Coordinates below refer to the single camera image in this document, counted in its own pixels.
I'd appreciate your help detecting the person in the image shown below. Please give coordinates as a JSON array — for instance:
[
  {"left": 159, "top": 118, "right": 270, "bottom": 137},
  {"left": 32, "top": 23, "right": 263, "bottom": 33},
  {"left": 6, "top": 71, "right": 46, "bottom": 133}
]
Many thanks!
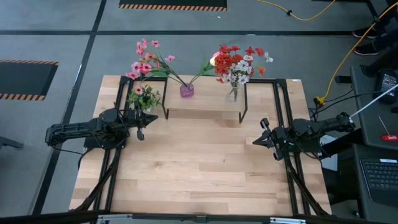
[{"left": 351, "top": 0, "right": 398, "bottom": 57}]

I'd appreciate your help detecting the black metal table frame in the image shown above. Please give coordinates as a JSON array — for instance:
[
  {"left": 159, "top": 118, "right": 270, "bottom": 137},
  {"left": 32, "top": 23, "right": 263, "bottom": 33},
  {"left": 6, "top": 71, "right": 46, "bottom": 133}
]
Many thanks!
[{"left": 70, "top": 68, "right": 332, "bottom": 218}]

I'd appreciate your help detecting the white flower bunch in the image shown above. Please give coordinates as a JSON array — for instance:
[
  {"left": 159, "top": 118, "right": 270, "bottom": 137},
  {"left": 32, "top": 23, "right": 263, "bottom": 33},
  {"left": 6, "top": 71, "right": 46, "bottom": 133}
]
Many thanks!
[{"left": 225, "top": 51, "right": 274, "bottom": 85}]

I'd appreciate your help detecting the dark desk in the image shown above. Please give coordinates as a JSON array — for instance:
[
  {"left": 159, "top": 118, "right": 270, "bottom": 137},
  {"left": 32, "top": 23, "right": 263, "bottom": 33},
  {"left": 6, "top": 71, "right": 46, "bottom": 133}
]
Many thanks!
[
  {"left": 337, "top": 143, "right": 398, "bottom": 224},
  {"left": 350, "top": 65, "right": 398, "bottom": 150}
]

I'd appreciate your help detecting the yellow extension cable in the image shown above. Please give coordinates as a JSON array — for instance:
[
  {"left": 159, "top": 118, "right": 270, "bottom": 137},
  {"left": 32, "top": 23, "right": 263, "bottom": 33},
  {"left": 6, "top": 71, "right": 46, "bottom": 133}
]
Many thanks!
[
  {"left": 254, "top": 0, "right": 337, "bottom": 22},
  {"left": 313, "top": 1, "right": 398, "bottom": 107}
]

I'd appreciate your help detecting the wooden shelf with black legs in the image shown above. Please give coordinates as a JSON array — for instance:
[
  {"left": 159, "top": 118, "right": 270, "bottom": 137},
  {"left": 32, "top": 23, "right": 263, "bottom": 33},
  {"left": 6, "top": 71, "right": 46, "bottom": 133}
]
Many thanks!
[{"left": 161, "top": 70, "right": 251, "bottom": 124}]

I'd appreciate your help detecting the silver metal bracket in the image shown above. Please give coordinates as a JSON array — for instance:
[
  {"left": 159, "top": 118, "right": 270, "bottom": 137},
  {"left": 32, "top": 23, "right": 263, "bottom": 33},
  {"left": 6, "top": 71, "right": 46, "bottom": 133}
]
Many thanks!
[
  {"left": 269, "top": 217, "right": 307, "bottom": 224},
  {"left": 98, "top": 213, "right": 133, "bottom": 224}
]

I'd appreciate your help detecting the black striped floor mat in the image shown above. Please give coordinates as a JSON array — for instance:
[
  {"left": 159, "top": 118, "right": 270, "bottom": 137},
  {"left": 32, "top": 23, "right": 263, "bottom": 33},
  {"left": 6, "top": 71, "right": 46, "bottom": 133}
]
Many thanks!
[
  {"left": 0, "top": 59, "right": 60, "bottom": 101},
  {"left": 118, "top": 0, "right": 228, "bottom": 12}
]

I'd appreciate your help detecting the red-handled tool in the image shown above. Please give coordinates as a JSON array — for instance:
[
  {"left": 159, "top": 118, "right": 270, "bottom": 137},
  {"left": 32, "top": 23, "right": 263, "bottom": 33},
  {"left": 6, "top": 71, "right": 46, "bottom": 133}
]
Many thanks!
[{"left": 377, "top": 115, "right": 398, "bottom": 142}]

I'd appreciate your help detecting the orange flower bunch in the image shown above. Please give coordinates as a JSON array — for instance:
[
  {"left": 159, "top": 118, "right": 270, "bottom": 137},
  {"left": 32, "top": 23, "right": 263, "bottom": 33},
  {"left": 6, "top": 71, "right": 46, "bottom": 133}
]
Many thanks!
[{"left": 216, "top": 45, "right": 267, "bottom": 85}]

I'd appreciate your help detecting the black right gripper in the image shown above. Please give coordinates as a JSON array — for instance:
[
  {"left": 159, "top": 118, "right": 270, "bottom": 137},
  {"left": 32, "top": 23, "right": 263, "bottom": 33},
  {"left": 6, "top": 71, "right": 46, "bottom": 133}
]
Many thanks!
[{"left": 252, "top": 117, "right": 292, "bottom": 162}]

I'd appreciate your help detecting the clear glass vase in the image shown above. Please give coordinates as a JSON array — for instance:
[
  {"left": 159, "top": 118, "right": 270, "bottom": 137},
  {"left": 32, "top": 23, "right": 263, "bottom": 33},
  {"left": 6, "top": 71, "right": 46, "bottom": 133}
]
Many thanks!
[{"left": 226, "top": 82, "right": 242, "bottom": 103}]

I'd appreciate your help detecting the black device with screen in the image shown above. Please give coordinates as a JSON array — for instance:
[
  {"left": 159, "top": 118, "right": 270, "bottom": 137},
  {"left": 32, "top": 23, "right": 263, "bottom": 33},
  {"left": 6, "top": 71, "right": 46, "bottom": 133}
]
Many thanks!
[{"left": 374, "top": 70, "right": 398, "bottom": 105}]

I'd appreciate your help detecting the red flower bunch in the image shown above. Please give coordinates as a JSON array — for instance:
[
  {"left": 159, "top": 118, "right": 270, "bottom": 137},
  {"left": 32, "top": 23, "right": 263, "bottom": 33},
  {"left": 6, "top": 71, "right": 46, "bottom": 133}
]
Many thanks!
[{"left": 213, "top": 45, "right": 245, "bottom": 77}]

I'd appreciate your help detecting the pink flower bunch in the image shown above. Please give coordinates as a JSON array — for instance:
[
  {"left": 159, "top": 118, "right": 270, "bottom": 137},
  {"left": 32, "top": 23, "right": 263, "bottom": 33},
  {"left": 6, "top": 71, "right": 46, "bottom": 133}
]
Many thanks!
[{"left": 125, "top": 38, "right": 188, "bottom": 96}]

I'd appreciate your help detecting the white rod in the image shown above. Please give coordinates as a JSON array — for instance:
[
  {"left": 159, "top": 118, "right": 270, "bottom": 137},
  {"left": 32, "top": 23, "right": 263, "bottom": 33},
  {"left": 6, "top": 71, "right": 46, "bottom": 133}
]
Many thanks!
[{"left": 349, "top": 83, "right": 398, "bottom": 118}]

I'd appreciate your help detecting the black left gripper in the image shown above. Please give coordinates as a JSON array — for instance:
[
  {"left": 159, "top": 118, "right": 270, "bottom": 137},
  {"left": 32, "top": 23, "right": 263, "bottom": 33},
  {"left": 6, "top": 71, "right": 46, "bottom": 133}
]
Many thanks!
[{"left": 124, "top": 107, "right": 159, "bottom": 141}]

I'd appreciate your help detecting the green plant in white pot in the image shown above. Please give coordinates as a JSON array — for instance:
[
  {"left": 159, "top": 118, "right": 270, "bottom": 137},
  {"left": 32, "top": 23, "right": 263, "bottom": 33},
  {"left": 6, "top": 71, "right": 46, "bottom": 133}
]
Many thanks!
[{"left": 126, "top": 84, "right": 162, "bottom": 113}]

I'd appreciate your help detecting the peach tulip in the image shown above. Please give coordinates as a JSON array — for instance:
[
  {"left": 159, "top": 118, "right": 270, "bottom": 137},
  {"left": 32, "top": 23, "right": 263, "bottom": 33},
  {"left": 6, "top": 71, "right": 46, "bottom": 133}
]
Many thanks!
[{"left": 189, "top": 52, "right": 220, "bottom": 85}]

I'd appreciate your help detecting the black laptop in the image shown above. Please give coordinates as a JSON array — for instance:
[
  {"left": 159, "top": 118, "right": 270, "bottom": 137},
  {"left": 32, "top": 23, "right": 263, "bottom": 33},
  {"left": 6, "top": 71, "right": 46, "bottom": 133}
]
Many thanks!
[{"left": 359, "top": 157, "right": 398, "bottom": 208}]

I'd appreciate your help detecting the black chair base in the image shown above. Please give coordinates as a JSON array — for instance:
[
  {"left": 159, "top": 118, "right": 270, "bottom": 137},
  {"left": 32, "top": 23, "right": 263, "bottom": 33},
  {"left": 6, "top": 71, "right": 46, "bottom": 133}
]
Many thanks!
[{"left": 0, "top": 135, "right": 25, "bottom": 149}]

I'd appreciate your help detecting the purple ribbed glass vase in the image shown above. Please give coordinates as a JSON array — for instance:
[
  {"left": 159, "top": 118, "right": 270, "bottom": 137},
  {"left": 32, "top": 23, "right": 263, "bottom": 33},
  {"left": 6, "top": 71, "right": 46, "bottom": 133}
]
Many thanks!
[{"left": 179, "top": 83, "right": 195, "bottom": 100}]

